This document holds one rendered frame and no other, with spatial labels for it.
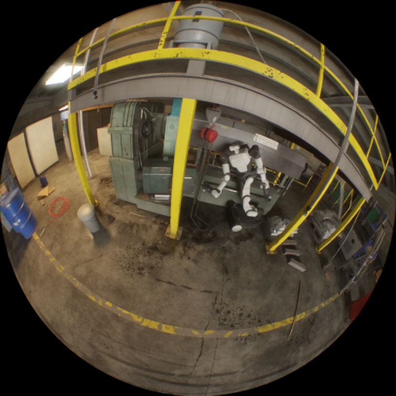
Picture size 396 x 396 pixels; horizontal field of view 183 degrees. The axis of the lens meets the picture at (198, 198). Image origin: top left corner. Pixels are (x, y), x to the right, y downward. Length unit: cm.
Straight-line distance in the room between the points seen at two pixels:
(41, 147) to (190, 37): 581
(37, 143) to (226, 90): 616
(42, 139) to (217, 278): 681
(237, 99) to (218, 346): 238
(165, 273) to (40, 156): 605
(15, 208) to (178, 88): 322
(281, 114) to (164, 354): 253
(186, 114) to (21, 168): 605
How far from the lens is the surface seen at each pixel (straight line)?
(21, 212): 325
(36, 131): 626
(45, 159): 640
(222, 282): 174
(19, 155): 622
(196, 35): 223
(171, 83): 114
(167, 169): 160
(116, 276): 176
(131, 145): 188
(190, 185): 176
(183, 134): 104
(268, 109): 113
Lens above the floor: 159
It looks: 39 degrees down
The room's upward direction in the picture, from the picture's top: 13 degrees clockwise
